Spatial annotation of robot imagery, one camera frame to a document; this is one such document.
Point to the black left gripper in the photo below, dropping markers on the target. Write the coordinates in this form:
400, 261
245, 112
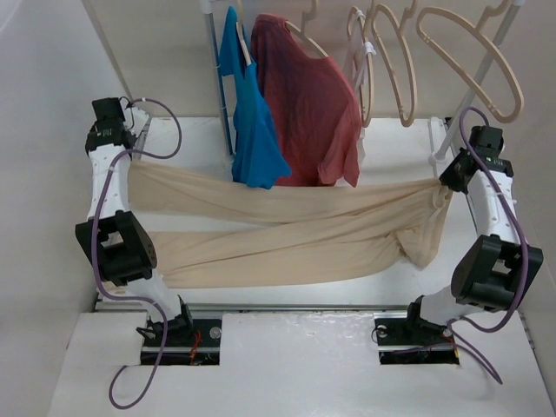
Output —
132, 134

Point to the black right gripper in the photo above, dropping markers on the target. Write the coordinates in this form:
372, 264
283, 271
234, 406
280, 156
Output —
447, 177

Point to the beige trousers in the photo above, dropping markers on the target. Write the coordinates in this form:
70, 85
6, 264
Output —
293, 236

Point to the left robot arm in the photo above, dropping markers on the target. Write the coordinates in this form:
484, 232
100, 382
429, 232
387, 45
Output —
119, 249

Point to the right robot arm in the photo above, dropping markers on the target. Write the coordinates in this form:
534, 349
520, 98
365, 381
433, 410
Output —
499, 268

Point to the white garment on hanger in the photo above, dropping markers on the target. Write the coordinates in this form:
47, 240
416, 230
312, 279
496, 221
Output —
356, 74

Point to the beige hanger under white garment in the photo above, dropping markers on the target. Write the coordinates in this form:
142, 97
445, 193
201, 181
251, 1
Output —
367, 78

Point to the beige hanger under blue shirt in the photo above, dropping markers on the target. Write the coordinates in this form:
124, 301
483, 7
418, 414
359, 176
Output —
240, 33

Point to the beige hanger under red shirt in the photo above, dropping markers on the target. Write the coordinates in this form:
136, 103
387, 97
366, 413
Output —
308, 39

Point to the white clothes rack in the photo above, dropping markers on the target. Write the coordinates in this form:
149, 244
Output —
438, 155

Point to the blue t-shirt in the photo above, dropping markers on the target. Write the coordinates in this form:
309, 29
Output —
258, 161

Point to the red t-shirt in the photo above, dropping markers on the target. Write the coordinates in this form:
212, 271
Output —
314, 109

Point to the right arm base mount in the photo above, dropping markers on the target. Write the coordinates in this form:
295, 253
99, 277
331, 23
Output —
407, 339

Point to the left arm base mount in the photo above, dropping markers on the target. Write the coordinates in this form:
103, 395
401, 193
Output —
195, 344

